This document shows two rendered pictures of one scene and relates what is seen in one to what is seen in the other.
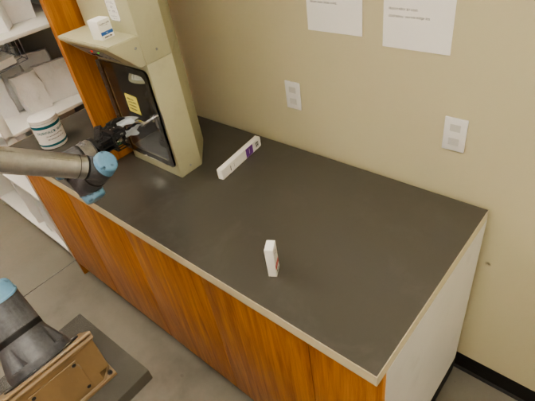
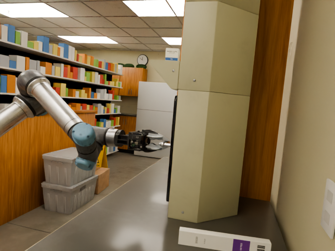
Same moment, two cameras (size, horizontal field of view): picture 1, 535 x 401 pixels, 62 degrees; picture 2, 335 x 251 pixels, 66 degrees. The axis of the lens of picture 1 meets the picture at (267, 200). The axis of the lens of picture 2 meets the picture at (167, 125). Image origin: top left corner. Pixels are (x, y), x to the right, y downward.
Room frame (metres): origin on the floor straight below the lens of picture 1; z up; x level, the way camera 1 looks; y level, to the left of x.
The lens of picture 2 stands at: (0.99, -0.44, 1.36)
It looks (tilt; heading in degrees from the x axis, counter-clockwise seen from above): 5 degrees down; 58
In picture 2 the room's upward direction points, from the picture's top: 5 degrees clockwise
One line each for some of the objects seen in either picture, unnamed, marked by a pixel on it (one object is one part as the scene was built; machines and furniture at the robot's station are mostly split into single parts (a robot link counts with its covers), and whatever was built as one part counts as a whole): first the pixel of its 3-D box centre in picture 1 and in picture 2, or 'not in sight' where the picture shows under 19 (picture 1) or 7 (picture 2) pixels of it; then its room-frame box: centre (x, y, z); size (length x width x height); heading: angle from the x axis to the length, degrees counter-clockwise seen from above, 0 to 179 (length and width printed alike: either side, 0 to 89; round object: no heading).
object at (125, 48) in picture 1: (100, 50); (174, 79); (1.56, 0.47, 1.46); 0.32 x 0.11 x 0.10; 44
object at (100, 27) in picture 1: (100, 28); (172, 57); (1.53, 0.44, 1.54); 0.05 x 0.05 x 0.06; 50
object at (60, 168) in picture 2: not in sight; (72, 165); (1.65, 2.79, 0.49); 0.60 x 0.42 x 0.33; 44
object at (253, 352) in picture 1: (220, 255); not in sight; (1.52, 0.26, 0.45); 2.05 x 0.67 x 0.90; 44
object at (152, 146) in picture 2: (133, 131); (156, 148); (1.49, 0.44, 1.18); 0.09 x 0.06 x 0.03; 134
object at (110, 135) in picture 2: (87, 150); (114, 136); (1.36, 0.58, 1.20); 0.08 x 0.05 x 0.08; 44
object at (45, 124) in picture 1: (48, 129); not in sight; (1.98, 0.97, 1.02); 0.13 x 0.13 x 0.15
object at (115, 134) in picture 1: (107, 140); (131, 139); (1.41, 0.52, 1.20); 0.12 x 0.09 x 0.08; 134
